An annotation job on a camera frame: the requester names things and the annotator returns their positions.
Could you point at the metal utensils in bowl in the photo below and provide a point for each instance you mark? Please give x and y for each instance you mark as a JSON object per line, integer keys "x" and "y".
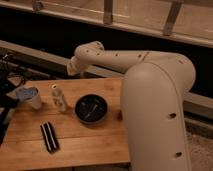
{"x": 89, "y": 110}

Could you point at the black stand with cables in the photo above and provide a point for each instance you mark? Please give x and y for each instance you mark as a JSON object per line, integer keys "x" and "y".
{"x": 10, "y": 81}

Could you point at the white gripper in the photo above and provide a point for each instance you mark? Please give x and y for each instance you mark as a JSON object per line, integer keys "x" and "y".
{"x": 76, "y": 66}

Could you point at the black round bowl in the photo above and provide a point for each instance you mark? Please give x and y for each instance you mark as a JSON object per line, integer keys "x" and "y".
{"x": 91, "y": 98}

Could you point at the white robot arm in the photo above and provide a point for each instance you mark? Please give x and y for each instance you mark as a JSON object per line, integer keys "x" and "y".
{"x": 152, "y": 92}

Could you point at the metal window frame rail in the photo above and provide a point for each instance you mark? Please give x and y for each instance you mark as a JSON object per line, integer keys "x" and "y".
{"x": 189, "y": 21}

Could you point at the white cup with blue cloth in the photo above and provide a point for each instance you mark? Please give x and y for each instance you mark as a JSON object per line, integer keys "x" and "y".
{"x": 30, "y": 95}

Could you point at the black striped rectangular case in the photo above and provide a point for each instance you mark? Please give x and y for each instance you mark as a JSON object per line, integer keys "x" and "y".
{"x": 49, "y": 137}

